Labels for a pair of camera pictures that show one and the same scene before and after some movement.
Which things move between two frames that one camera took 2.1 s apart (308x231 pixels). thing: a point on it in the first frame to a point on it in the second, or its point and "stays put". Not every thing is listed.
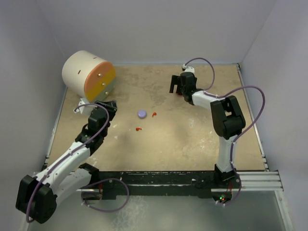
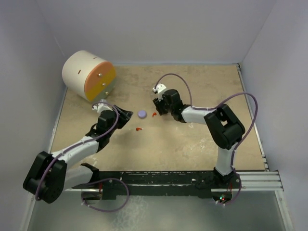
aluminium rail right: x=261 y=181 stays put
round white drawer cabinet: x=88 y=75 stays put
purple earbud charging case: x=142 y=113 stays put
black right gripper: x=174 y=81 to x=159 y=105
